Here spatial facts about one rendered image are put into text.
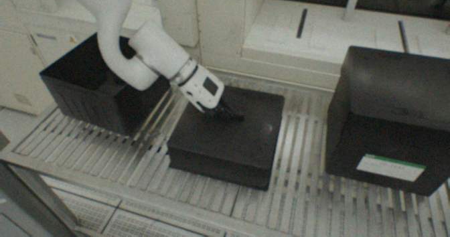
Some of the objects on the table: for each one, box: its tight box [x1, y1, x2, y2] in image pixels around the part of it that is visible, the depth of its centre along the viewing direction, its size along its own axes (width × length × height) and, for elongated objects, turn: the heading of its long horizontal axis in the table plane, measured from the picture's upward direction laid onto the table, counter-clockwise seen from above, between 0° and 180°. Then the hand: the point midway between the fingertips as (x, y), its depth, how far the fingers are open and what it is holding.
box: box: [325, 45, 450, 197], centre depth 79 cm, size 29×29×25 cm
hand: (227, 112), depth 81 cm, fingers closed, pressing on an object
